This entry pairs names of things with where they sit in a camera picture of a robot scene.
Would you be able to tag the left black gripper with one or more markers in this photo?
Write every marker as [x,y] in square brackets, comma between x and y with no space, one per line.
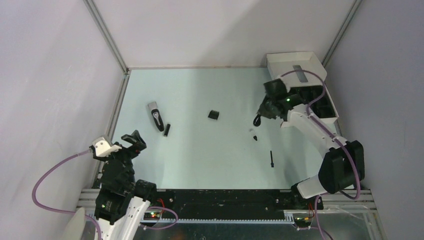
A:
[129,148]

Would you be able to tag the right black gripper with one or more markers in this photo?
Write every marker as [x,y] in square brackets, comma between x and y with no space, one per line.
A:
[269,108]

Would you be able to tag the silver black hair clipper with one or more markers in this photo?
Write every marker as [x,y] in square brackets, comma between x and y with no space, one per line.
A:
[156,115]

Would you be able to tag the small black cylinder attachment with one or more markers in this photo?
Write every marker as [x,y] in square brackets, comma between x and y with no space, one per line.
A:
[167,130]

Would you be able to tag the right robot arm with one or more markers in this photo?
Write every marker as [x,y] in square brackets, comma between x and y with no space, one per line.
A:
[343,162]

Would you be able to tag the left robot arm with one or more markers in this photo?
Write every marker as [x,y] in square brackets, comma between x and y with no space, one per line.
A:
[122,199]

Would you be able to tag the white storage box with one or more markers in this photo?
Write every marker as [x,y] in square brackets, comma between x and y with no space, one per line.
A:
[280,63]

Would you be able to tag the black cleaning brush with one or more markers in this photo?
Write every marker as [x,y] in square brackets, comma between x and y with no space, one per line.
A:
[271,159]

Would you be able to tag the black clipper comb guard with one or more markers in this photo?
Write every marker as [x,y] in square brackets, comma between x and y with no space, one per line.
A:
[213,114]

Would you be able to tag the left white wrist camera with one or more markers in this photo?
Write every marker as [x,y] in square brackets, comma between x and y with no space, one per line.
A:
[103,147]

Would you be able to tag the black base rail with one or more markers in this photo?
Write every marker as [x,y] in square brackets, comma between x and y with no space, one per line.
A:
[234,204]

